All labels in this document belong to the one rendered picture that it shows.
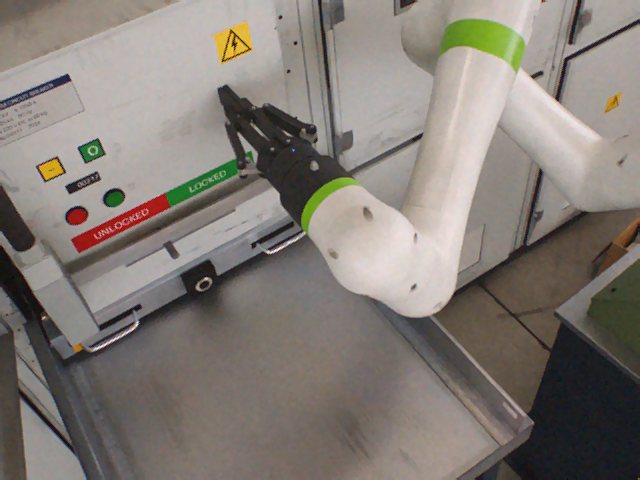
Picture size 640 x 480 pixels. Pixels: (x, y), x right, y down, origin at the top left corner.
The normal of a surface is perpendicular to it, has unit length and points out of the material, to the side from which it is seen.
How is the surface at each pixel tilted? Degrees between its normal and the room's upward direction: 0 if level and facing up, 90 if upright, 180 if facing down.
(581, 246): 0
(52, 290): 90
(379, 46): 90
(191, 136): 90
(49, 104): 90
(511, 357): 0
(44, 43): 0
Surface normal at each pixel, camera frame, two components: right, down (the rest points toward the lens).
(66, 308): 0.55, 0.61
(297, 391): -0.09, -0.64
